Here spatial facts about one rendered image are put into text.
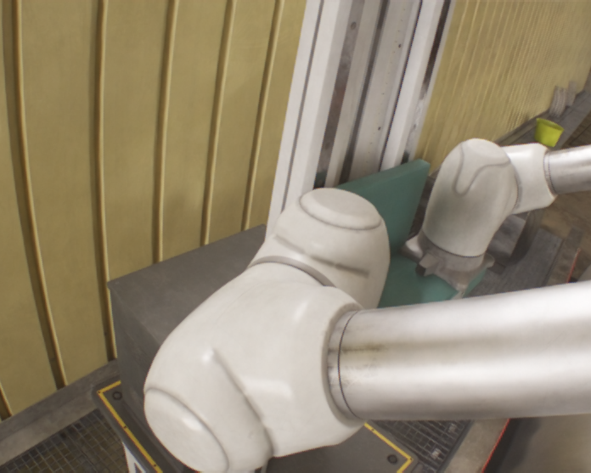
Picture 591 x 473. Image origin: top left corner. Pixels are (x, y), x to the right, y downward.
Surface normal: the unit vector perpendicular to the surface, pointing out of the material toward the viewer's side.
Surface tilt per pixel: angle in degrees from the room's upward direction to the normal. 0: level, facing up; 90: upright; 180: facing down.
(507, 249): 90
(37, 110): 90
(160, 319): 0
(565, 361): 67
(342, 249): 51
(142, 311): 0
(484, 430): 0
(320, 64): 90
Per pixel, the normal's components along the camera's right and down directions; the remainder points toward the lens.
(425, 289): 0.18, -0.84
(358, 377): -0.55, -0.02
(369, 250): 0.63, -0.04
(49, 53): 0.78, 0.43
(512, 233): -0.56, 0.33
